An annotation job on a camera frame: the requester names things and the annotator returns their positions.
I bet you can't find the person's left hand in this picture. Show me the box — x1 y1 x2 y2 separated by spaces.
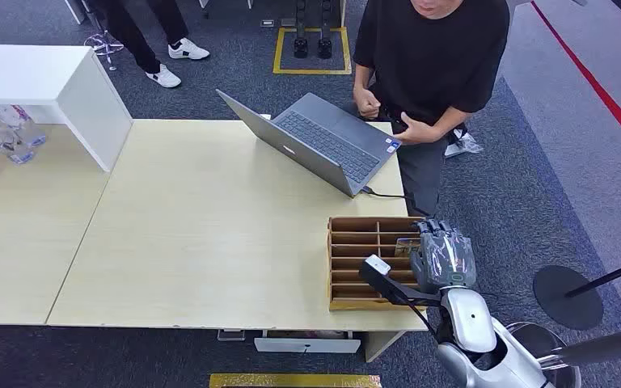
392 112 446 146

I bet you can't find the person's right hand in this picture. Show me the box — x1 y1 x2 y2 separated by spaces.
353 86 382 120

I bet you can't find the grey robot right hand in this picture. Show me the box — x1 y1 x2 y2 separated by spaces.
410 217 478 294

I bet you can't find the gold printed card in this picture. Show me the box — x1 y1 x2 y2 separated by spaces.
394 238 423 258

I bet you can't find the person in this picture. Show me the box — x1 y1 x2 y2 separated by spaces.
91 0 211 90
352 0 511 218

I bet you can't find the clear plastic covered shoe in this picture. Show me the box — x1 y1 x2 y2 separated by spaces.
443 127 484 159

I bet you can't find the grey open laptop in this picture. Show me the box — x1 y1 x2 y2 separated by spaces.
215 88 403 199

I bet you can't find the black robot leg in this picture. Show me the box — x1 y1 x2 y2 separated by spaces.
293 0 310 59
317 0 334 61

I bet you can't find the brown wooden slot organizer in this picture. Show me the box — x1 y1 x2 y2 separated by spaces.
327 216 428 313

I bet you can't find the round chrome rimmed base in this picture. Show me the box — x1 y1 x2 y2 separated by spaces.
505 321 583 388

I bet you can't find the white desk drawer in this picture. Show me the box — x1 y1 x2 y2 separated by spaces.
253 330 363 355

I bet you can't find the dark grey pole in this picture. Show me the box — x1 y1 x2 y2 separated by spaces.
537 323 621 372

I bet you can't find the white sneaker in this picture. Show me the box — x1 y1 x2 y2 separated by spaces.
167 37 211 61
145 63 183 90

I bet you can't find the gold floor strip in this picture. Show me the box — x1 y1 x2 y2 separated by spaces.
209 373 383 388

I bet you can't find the chrome chair base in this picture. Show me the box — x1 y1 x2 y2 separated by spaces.
83 30 125 72

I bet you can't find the white desk shelf riser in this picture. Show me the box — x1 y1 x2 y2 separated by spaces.
0 44 133 174

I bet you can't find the black laptop power cable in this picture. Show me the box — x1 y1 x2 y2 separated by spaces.
362 185 412 202

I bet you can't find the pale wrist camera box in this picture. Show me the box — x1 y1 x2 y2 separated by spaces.
358 255 443 310

